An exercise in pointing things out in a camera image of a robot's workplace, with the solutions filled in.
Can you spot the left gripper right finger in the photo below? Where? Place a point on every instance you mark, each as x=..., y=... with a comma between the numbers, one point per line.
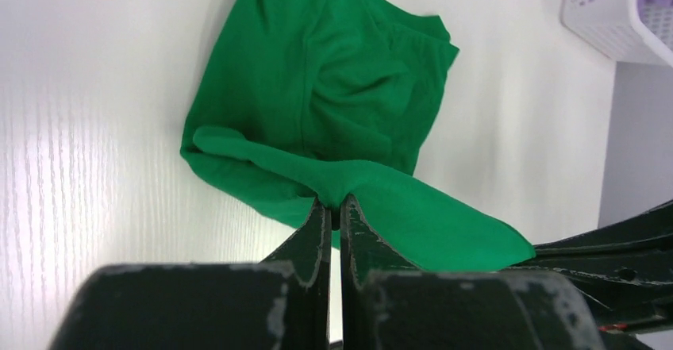
x=389, y=303

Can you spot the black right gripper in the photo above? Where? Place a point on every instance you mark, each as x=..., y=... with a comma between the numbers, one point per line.
x=627, y=294

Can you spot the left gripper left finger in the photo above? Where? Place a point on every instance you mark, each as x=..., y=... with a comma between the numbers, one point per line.
x=282, y=302

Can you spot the green t shirt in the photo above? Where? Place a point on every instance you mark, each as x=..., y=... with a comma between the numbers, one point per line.
x=317, y=100

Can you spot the white plastic basket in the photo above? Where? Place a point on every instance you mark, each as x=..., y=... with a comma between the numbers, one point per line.
x=622, y=29

